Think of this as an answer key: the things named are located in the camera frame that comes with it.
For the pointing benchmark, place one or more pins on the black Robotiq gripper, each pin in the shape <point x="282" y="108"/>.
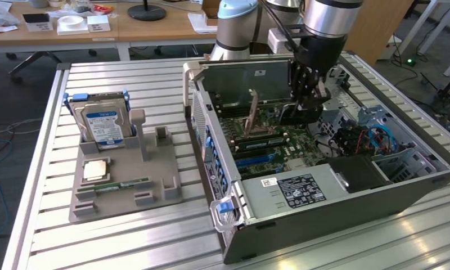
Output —
<point x="314" y="62"/>

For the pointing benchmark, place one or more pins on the Nvidia graphics card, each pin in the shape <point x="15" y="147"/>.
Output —
<point x="299" y="116"/>

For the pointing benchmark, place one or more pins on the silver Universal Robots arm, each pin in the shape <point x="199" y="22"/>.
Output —
<point x="330" y="17"/>

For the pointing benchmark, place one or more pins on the metal disk bay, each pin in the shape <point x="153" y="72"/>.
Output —
<point x="337" y="112"/>
<point x="405" y="166"/>

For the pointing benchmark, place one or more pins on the wooden cabinet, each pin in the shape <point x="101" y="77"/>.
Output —
<point x="378" y="28"/>

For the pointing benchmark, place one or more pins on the white electrical box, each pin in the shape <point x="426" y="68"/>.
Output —
<point x="393" y="47"/>

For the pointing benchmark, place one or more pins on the device with green light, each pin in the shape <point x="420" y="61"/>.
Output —
<point x="408" y="61"/>

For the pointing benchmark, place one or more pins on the CPU socket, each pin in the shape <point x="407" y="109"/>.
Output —
<point x="265" y="130"/>

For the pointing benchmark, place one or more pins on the green motherboard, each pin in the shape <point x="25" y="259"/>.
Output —
<point x="303" y="140"/>

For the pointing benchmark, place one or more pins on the green RAM stick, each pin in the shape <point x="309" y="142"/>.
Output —
<point x="115" y="185"/>
<point x="259" y="143"/>

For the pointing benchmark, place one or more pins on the white paper stack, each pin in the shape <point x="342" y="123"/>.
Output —
<point x="199" y="24"/>

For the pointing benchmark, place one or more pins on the brown cardboard box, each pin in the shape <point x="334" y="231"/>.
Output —
<point x="209" y="8"/>

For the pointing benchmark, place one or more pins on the silver chipset heatsink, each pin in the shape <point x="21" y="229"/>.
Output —
<point x="297" y="163"/>

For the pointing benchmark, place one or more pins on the blue PCIe expansion slot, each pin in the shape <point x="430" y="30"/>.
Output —
<point x="254" y="159"/>

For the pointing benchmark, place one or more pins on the blue card retention clip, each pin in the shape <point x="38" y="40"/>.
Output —
<point x="215" y="161"/>
<point x="218" y="174"/>
<point x="206" y="133"/>
<point x="222" y="187"/>
<point x="211" y="146"/>

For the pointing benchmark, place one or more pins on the wooden office desk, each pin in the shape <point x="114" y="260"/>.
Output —
<point x="165" y="31"/>
<point x="41" y="38"/>

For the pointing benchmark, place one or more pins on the black round lamp base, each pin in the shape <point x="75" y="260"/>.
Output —
<point x="146" y="12"/>

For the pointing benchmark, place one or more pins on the grey power supply unit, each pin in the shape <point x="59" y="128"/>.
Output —
<point x="258" y="197"/>

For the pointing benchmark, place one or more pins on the grey plastic parts rack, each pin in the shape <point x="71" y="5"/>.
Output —
<point x="157" y="163"/>

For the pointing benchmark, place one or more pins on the blue case latch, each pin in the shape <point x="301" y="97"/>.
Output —
<point x="222" y="208"/>

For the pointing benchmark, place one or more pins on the open grey PC case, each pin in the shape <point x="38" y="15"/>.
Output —
<point x="322" y="225"/>

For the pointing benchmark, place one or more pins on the small white box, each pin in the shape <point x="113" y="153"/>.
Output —
<point x="98" y="24"/>

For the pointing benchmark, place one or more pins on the red small item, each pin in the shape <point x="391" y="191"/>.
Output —
<point x="101" y="9"/>

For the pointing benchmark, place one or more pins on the hard disk in blue carrier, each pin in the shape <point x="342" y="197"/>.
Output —
<point x="101" y="123"/>

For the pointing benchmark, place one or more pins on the flat white box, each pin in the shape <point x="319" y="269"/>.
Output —
<point x="73" y="29"/>

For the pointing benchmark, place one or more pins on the white tape roll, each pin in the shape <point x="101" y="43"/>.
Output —
<point x="71" y="20"/>

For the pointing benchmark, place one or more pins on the silver CPU chip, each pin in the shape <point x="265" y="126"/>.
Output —
<point x="94" y="170"/>

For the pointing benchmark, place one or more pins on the white cup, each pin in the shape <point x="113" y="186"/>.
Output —
<point x="55" y="2"/>

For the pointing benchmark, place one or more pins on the black office chair base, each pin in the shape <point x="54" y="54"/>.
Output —
<point x="33" y="60"/>

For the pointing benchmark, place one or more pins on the black and white box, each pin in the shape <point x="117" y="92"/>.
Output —
<point x="37" y="21"/>

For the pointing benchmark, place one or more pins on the grey cup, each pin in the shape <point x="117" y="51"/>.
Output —
<point x="38" y="3"/>

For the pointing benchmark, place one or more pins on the red and white card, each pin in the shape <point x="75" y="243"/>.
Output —
<point x="2" y="29"/>

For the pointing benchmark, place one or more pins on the clear plastic bag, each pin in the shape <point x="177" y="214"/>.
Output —
<point x="0" y="12"/>

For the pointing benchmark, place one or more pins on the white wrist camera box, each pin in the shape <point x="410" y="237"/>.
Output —
<point x="277" y="40"/>

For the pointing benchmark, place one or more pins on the white table frame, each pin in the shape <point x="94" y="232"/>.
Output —
<point x="434" y="25"/>

